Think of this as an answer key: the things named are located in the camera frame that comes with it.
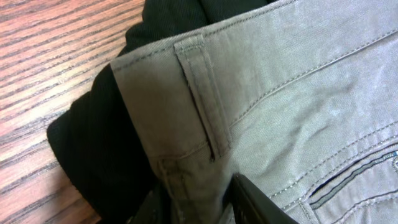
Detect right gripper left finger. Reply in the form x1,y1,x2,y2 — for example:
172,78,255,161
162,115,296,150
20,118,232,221
126,186,171,224

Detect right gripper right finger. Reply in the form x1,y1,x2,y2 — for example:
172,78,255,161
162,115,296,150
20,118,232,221
231,174,297,224

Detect grey shorts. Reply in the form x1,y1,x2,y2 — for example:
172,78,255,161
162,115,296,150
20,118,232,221
111,0,397,223

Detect black shirt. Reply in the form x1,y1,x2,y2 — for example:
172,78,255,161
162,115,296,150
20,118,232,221
47,0,267,223

